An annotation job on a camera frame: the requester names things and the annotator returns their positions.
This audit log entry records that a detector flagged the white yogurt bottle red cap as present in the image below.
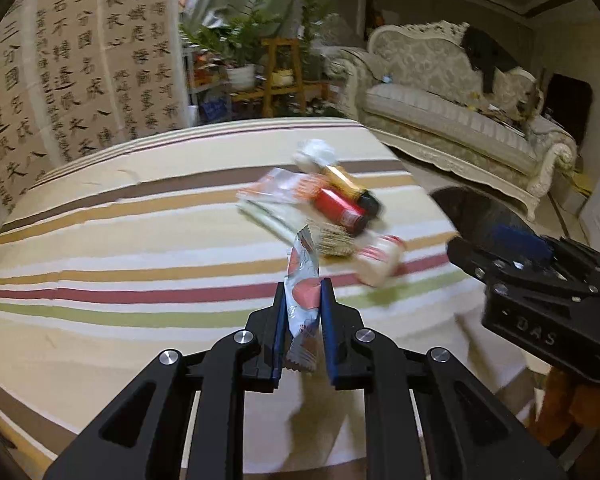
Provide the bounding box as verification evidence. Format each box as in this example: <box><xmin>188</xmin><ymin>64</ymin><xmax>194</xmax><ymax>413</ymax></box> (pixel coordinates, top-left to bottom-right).
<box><xmin>353</xmin><ymin>234</ymin><xmax>404</xmax><ymax>287</ymax></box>

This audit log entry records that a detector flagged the amber glass bottle gold label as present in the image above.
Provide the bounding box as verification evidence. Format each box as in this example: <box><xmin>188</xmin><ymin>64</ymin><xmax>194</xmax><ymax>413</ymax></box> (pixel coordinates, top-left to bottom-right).
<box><xmin>322</xmin><ymin>166</ymin><xmax>381</xmax><ymax>219</ymax></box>

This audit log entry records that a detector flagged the pink white snack wrapper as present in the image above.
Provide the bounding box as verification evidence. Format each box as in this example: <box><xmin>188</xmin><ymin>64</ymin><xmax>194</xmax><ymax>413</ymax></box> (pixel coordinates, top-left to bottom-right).
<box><xmin>284</xmin><ymin>226</ymin><xmax>321</xmax><ymax>372</ymax></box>

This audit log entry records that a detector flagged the red can bottle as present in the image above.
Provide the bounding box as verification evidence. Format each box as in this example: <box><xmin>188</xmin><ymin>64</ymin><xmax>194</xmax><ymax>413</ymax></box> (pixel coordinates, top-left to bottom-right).
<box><xmin>312</xmin><ymin>188</ymin><xmax>368</xmax><ymax>236</ymax></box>

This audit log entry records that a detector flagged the striped tablecloth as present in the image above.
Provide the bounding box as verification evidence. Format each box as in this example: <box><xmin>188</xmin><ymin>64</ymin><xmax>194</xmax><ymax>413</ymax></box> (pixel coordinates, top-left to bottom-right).
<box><xmin>0</xmin><ymin>119</ymin><xmax>535</xmax><ymax>479</ymax></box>

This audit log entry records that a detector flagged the ornate white sofa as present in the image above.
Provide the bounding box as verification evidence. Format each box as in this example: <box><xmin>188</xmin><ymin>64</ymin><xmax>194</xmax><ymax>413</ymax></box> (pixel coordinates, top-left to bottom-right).
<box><xmin>325</xmin><ymin>21</ymin><xmax>577</xmax><ymax>220</ymax></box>

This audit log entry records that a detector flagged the crumpled white tissue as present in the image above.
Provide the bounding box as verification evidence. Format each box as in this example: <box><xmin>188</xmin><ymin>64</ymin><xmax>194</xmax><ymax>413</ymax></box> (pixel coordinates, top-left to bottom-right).
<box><xmin>294</xmin><ymin>139</ymin><xmax>338</xmax><ymax>174</ymax></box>

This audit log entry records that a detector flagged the white plastic packet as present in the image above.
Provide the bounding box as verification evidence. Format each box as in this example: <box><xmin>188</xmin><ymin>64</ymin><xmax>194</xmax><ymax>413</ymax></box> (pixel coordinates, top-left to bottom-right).
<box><xmin>237</xmin><ymin>200</ymin><xmax>309</xmax><ymax>245</ymax></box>

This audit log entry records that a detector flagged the orange white snack wrapper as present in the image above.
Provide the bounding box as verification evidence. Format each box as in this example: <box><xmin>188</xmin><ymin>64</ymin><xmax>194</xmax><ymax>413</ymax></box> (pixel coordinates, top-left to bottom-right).
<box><xmin>236</xmin><ymin>168</ymin><xmax>328</xmax><ymax>205</ymax></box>

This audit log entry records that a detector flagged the wooden plant stand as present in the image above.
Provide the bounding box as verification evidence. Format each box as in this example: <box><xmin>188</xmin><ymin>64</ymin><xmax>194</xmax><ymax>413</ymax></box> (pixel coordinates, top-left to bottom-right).
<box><xmin>230</xmin><ymin>37</ymin><xmax>329</xmax><ymax>118</ymax></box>

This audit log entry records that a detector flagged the tall green plant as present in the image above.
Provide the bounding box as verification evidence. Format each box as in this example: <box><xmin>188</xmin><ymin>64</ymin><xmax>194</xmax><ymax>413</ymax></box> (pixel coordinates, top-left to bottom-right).
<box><xmin>298</xmin><ymin>0</ymin><xmax>328</xmax><ymax>81</ymax></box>

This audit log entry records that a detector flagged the potted plant white pot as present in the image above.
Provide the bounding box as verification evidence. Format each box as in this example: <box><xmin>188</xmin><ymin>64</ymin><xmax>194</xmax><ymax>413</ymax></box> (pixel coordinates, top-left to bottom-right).
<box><xmin>180</xmin><ymin>0</ymin><xmax>283</xmax><ymax>92</ymax></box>

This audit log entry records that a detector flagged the calligraphy screen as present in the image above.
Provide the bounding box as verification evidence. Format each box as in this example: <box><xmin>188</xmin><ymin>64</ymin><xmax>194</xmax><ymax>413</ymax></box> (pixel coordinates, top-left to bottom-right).
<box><xmin>0</xmin><ymin>0</ymin><xmax>190</xmax><ymax>229</ymax></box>

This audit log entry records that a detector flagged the silver bead chain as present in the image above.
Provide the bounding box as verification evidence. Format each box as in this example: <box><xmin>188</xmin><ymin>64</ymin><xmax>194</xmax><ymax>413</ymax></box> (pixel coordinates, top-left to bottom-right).
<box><xmin>308</xmin><ymin>221</ymin><xmax>359</xmax><ymax>259</ymax></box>

